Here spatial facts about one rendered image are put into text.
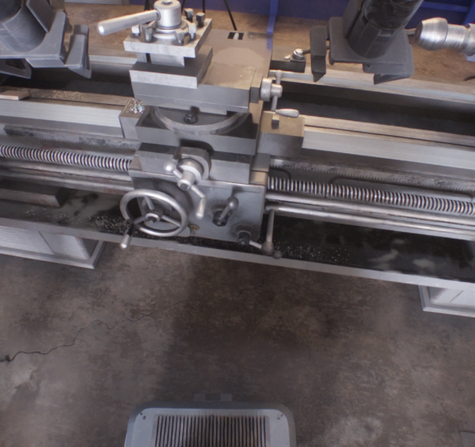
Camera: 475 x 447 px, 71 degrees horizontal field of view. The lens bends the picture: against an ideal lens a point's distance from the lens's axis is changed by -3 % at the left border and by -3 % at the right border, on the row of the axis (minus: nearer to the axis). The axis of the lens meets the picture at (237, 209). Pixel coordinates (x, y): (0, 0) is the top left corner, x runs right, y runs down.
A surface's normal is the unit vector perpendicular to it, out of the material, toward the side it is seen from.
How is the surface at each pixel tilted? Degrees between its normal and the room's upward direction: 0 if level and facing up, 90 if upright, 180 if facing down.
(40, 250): 90
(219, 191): 90
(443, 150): 36
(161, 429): 0
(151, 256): 0
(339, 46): 30
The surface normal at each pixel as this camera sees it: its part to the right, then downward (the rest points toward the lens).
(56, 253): -0.14, 0.76
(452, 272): 0.03, -0.64
